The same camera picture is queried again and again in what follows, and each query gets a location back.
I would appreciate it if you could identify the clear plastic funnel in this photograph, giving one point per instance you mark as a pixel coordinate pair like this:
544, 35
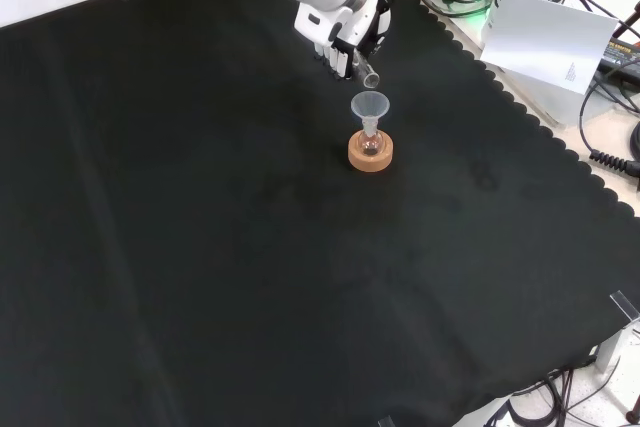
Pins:
370, 104

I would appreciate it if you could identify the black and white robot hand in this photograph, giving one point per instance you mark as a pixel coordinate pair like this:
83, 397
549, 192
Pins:
320, 22

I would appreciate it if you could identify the clear cloth clip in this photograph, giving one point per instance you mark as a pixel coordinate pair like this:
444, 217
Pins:
625, 306
386, 422

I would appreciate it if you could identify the black power adapter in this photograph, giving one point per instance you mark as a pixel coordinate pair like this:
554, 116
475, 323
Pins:
622, 54

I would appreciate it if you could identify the clear graduated cylinder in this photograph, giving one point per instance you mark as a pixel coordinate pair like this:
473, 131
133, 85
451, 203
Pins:
371, 78

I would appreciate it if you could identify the small round-bottom glass flask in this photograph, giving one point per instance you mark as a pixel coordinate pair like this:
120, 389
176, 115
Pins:
371, 142

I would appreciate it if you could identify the black bench cloth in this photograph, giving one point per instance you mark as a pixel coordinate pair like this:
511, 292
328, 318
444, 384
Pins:
200, 247

